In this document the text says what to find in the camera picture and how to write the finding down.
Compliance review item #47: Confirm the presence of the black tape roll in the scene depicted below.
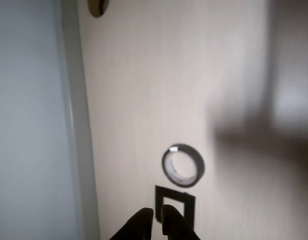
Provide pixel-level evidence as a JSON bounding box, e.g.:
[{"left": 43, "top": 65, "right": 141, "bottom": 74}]
[{"left": 161, "top": 143, "right": 206, "bottom": 188}]

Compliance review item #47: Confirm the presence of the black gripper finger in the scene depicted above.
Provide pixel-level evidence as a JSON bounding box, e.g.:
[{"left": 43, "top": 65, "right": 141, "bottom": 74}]
[
  {"left": 109, "top": 207, "right": 155, "bottom": 240},
  {"left": 161, "top": 204, "right": 202, "bottom": 240}
]

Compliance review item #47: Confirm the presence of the black tape square marker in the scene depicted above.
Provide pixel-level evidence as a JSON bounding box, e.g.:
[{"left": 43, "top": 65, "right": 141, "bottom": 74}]
[{"left": 154, "top": 184, "right": 196, "bottom": 231}]

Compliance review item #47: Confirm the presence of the round brown table grommet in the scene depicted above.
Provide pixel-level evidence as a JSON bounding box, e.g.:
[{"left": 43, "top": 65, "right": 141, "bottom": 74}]
[{"left": 88, "top": 0, "right": 111, "bottom": 18}]

